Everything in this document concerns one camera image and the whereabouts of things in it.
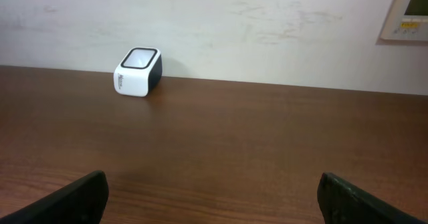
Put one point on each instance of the white black barcode scanner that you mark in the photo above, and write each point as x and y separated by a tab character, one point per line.
139	72

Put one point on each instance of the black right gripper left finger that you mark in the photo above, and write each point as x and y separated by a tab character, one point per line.
82	201

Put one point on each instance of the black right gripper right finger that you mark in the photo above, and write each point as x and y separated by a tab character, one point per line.
341	202

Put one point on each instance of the beige wall control panel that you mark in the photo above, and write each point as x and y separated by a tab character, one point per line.
406	21

